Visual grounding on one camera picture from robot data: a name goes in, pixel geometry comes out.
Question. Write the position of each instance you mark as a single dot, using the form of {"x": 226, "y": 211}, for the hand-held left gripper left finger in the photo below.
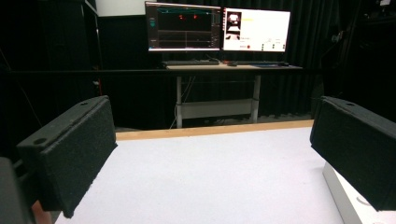
{"x": 71, "y": 149}

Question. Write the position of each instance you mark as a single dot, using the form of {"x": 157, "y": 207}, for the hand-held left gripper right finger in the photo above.
{"x": 358, "y": 149}

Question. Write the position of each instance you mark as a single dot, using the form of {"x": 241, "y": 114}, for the white box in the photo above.
{"x": 345, "y": 199}

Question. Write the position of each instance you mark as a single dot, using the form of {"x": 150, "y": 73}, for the wooden desk with metal legs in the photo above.
{"x": 218, "y": 107}

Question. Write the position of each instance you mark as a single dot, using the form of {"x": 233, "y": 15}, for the black keyboard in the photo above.
{"x": 190, "y": 62}

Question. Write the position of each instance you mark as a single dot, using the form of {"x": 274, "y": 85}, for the black computer mouse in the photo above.
{"x": 232, "y": 64}

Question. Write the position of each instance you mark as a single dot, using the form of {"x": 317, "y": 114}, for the white-screen computer monitor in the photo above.
{"x": 256, "y": 30}

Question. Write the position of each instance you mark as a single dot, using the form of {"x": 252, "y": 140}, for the dark-screen computer monitor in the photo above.
{"x": 183, "y": 27}

